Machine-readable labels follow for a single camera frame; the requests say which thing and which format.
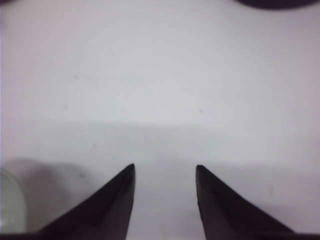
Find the dark blue saucepan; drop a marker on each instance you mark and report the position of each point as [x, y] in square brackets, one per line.
[277, 4]

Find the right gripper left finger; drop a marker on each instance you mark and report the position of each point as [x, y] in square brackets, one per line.
[103, 216]

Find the green bowl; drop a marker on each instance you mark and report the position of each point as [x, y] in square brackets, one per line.
[13, 212]

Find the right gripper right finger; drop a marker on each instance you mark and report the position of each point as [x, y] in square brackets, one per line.
[226, 215]

